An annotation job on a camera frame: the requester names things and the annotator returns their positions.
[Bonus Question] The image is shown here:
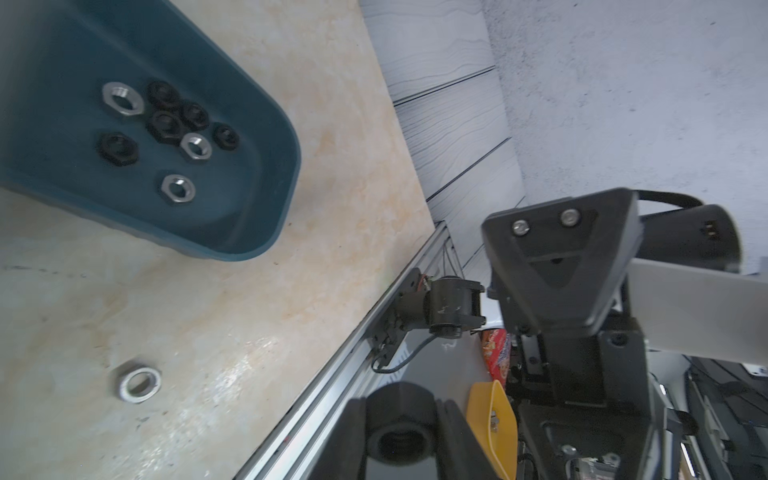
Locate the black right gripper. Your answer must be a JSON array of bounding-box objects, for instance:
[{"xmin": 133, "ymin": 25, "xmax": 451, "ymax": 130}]
[{"xmin": 481, "ymin": 188, "xmax": 664, "ymax": 479}]

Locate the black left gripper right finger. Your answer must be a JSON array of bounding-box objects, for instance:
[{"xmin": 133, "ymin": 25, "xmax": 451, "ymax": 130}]
[{"xmin": 436, "ymin": 400, "xmax": 497, "ymax": 480}]

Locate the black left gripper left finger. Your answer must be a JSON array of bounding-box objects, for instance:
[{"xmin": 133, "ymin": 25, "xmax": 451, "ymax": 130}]
[{"xmin": 309, "ymin": 398, "xmax": 368, "ymax": 480}]

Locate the black hex nut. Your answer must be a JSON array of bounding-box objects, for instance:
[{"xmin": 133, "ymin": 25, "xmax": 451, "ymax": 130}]
[
  {"xmin": 179, "ymin": 101, "xmax": 210, "ymax": 132},
  {"xmin": 98, "ymin": 132, "xmax": 139, "ymax": 167},
  {"xmin": 365, "ymin": 382, "xmax": 437, "ymax": 466},
  {"xmin": 145, "ymin": 110, "xmax": 186, "ymax": 146},
  {"xmin": 213, "ymin": 123, "xmax": 240, "ymax": 151},
  {"xmin": 147, "ymin": 80, "xmax": 182, "ymax": 111}
]

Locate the silver hex nut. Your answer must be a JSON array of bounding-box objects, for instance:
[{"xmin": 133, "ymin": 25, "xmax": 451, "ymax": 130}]
[
  {"xmin": 179, "ymin": 132, "xmax": 213, "ymax": 163},
  {"xmin": 102, "ymin": 82, "xmax": 145, "ymax": 117},
  {"xmin": 160, "ymin": 174, "xmax": 196, "ymax": 204},
  {"xmin": 115, "ymin": 363, "xmax": 162, "ymax": 404}
]

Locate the teal plastic storage box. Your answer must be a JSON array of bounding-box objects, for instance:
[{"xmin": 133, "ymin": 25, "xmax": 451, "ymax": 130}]
[{"xmin": 1, "ymin": 1, "xmax": 301, "ymax": 262}]

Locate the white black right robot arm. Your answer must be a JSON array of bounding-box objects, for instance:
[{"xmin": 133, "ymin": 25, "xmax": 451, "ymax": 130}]
[{"xmin": 481, "ymin": 188, "xmax": 741, "ymax": 479}]

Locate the yellow plastic object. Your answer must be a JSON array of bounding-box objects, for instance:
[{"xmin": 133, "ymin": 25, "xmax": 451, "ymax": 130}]
[{"xmin": 465, "ymin": 380, "xmax": 519, "ymax": 480}]

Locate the red snack packet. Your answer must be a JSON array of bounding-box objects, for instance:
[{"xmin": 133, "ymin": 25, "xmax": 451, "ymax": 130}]
[{"xmin": 480, "ymin": 329, "xmax": 512, "ymax": 386}]

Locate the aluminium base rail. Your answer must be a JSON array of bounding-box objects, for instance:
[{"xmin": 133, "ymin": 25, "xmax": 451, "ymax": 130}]
[{"xmin": 235, "ymin": 222, "xmax": 450, "ymax": 479}]

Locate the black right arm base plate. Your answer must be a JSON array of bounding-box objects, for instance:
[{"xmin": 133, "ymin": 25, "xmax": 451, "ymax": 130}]
[{"xmin": 364, "ymin": 268, "xmax": 422, "ymax": 370}]

